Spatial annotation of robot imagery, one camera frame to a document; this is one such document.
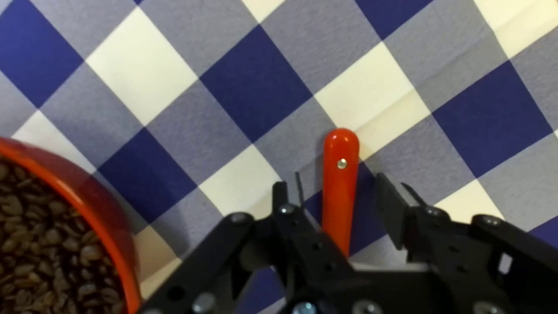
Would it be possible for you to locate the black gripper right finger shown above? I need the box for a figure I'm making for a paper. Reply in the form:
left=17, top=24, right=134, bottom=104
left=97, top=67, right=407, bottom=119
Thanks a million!
left=376, top=174, right=558, bottom=314

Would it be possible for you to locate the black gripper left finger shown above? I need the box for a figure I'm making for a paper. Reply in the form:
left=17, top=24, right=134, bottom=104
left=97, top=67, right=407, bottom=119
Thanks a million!
left=137, top=182, right=365, bottom=314

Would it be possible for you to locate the red handled spoon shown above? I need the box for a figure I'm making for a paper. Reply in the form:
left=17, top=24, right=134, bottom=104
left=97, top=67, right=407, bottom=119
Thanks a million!
left=322, top=128, right=359, bottom=256

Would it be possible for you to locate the red bowl with coffee beans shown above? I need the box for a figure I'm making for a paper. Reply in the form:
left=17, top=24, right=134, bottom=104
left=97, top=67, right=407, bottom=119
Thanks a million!
left=0, top=139, right=141, bottom=314

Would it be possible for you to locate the blue white checkered tablecloth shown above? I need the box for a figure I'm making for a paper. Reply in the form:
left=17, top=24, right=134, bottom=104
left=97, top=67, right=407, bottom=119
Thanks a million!
left=0, top=0, right=558, bottom=294

